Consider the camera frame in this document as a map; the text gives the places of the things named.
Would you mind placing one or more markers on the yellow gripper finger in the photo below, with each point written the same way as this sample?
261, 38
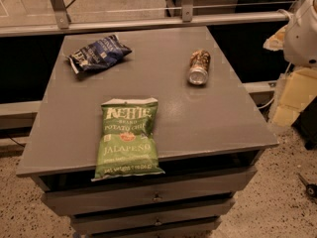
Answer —
276, 41

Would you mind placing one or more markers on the orange patterned drink can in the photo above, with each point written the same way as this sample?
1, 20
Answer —
199, 67

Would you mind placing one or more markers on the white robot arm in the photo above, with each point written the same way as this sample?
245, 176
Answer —
298, 39

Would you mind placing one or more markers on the grey drawer cabinet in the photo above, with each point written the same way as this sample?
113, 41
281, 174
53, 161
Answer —
208, 139

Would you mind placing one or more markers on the black caster wheel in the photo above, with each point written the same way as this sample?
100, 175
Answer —
311, 188

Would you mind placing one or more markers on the blue chip bag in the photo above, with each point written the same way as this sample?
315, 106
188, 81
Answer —
99, 55

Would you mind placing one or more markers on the green Kettle jalapeno chip bag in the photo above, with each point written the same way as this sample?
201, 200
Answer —
127, 146

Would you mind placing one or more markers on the metal guard rail frame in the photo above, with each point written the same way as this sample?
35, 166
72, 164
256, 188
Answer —
55, 17

